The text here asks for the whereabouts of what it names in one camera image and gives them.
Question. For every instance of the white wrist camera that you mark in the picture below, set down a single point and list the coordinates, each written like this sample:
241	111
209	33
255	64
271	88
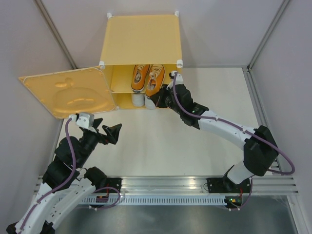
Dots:
84	120
176	78

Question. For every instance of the white slotted cable duct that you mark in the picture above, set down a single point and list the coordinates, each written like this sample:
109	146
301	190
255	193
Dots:
156	200

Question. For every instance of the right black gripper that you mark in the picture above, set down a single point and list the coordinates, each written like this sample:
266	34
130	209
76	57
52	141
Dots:
158	98

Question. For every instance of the right aluminium frame post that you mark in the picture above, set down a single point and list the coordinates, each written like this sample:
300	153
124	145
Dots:
273	24

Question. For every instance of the yellow cabinet door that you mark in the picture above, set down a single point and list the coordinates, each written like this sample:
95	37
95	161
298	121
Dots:
68	92

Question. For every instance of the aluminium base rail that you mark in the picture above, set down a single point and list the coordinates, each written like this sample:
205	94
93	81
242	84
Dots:
203	185

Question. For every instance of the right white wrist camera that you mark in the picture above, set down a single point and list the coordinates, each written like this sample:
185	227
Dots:
176	78

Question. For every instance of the yellow plastic shoe cabinet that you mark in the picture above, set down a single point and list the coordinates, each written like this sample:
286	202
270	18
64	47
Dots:
135	40

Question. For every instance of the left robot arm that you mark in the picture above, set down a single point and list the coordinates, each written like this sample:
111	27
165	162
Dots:
61	190

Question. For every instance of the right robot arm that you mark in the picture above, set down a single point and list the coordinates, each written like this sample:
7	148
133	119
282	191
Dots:
258	145

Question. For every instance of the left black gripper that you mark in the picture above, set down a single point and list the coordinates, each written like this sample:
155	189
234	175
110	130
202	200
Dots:
113	132

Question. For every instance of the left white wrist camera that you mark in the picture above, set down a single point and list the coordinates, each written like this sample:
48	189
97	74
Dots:
84	120

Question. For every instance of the orange canvas sneaker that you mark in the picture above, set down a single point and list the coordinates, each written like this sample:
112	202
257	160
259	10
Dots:
139	76
155	80

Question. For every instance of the white sneaker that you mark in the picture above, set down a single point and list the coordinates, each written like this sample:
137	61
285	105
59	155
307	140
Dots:
149	103
138	99

